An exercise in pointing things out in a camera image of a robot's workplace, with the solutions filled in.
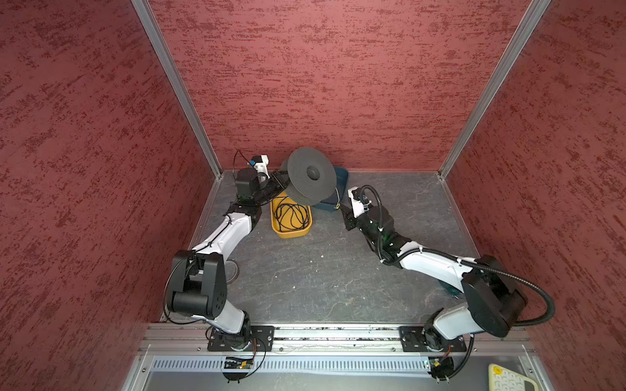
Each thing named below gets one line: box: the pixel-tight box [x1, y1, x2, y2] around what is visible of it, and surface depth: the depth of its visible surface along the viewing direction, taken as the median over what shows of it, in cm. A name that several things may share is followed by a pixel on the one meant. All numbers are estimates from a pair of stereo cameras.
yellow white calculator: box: [488, 363, 540, 391], surface depth 68 cm
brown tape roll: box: [224, 259, 240, 285], surface depth 91 cm
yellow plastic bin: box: [269, 190, 314, 239], surface depth 105 cm
